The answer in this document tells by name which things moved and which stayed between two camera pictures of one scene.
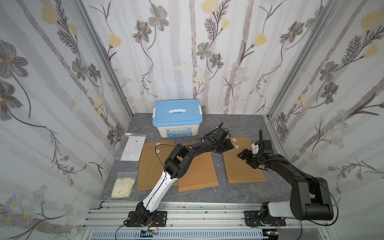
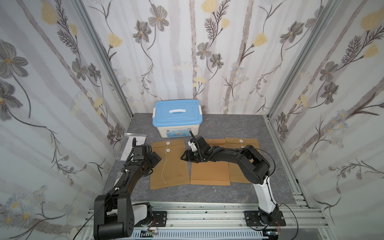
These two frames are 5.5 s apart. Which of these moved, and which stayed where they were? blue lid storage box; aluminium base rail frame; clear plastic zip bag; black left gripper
Moved: black left gripper
Stayed: clear plastic zip bag; blue lid storage box; aluminium base rail frame
